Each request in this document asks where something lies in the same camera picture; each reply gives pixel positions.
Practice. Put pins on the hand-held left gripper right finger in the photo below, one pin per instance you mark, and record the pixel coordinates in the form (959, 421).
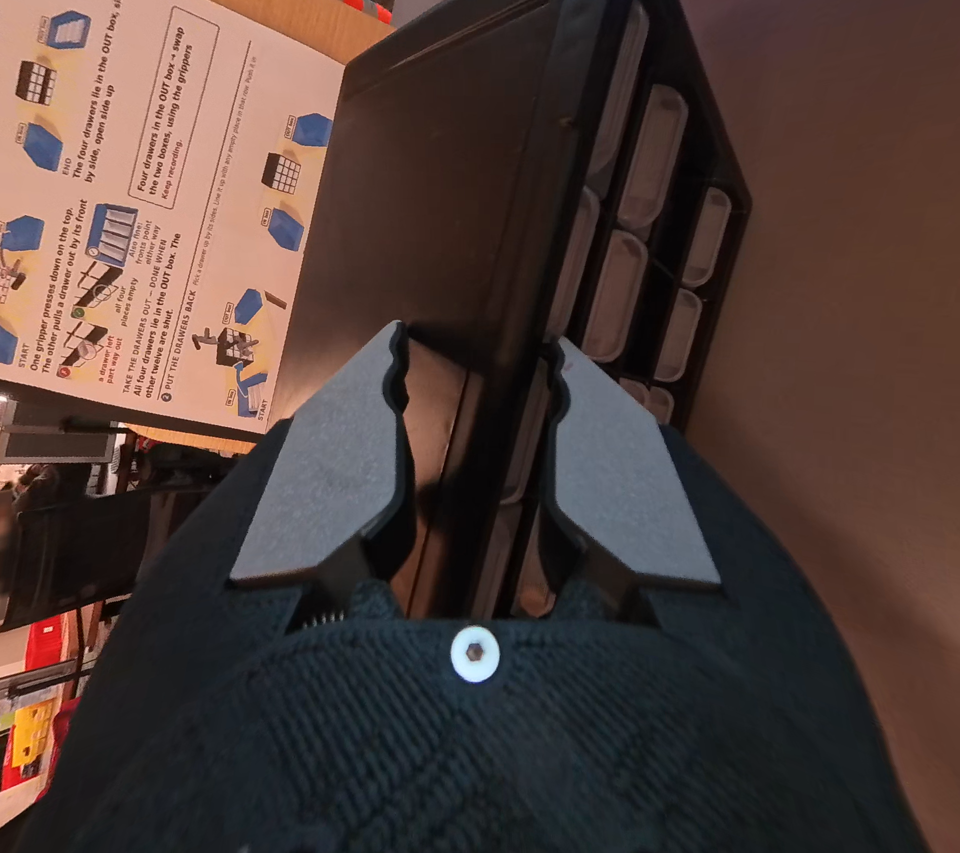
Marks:
(626, 485)

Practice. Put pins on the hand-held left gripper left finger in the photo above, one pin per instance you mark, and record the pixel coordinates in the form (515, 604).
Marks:
(322, 470)

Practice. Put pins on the black drawer cabinet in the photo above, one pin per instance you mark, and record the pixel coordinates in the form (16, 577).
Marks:
(435, 193)

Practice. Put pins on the set of clear cabinet drawers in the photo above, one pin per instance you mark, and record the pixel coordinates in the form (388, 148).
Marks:
(652, 155)

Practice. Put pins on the grey metal case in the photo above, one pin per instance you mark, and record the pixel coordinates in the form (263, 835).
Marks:
(52, 437)

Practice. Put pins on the red box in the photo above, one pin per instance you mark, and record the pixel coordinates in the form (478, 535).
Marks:
(49, 643)

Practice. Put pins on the printed instruction sheet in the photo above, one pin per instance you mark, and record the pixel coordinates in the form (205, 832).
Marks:
(150, 193)

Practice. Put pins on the yellow box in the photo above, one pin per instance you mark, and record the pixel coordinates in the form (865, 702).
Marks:
(34, 737)

